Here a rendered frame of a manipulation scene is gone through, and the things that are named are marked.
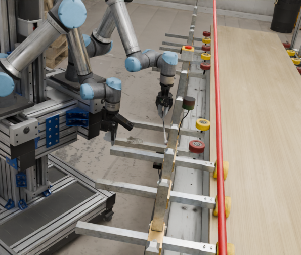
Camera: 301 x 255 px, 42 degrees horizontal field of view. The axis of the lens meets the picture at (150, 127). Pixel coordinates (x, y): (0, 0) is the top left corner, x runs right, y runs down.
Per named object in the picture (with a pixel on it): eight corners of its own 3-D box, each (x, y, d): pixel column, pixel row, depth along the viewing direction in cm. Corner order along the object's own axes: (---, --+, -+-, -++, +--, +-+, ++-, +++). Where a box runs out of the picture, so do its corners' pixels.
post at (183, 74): (169, 147, 230) (180, 71, 207) (169, 144, 233) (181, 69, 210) (175, 148, 230) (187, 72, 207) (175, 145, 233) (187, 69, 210)
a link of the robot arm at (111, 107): (121, 98, 194) (118, 105, 187) (121, 107, 196) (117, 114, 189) (106, 96, 194) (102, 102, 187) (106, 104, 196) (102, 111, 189)
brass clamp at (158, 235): (142, 256, 126) (144, 245, 123) (148, 227, 137) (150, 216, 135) (161, 259, 125) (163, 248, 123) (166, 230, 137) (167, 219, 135)
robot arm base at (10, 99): (-25, 99, 183) (-27, 80, 178) (4, 91, 193) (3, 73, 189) (-6, 111, 175) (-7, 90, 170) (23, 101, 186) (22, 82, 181)
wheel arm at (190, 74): (151, 72, 312) (152, 67, 310) (152, 70, 315) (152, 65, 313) (205, 80, 309) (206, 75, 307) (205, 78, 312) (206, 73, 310)
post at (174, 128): (157, 212, 190) (170, 126, 167) (158, 207, 193) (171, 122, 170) (164, 213, 190) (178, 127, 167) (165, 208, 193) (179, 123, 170)
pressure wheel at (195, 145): (185, 165, 197) (188, 145, 192) (186, 156, 204) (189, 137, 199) (201, 167, 197) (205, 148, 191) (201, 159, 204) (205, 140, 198)
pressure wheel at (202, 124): (200, 143, 217) (204, 126, 212) (190, 137, 222) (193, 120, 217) (210, 140, 222) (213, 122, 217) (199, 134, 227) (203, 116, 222)
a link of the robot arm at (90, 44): (62, 59, 214) (62, 35, 208) (81, 54, 224) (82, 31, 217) (77, 66, 208) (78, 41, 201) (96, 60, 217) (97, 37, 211)
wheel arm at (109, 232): (75, 234, 130) (75, 226, 128) (78, 226, 133) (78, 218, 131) (224, 261, 126) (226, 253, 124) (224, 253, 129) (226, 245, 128)
